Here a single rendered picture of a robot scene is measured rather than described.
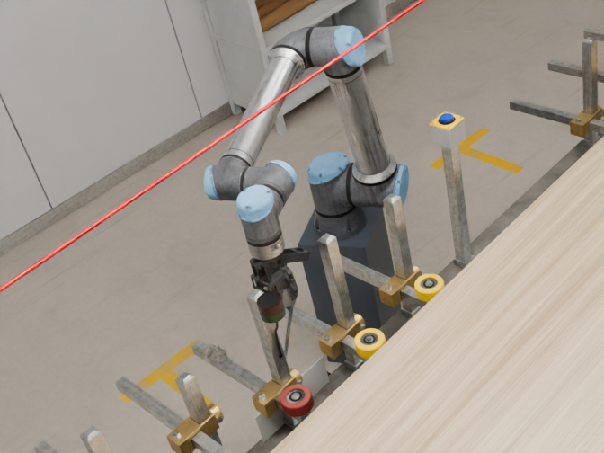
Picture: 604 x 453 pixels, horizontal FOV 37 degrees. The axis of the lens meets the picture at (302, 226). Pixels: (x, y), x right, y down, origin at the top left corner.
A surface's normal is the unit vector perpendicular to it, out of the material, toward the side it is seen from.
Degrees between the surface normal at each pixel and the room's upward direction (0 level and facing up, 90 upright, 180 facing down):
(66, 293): 0
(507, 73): 0
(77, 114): 90
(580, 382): 0
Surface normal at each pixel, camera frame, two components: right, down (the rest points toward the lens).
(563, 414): -0.20, -0.78
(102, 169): 0.66, 0.34
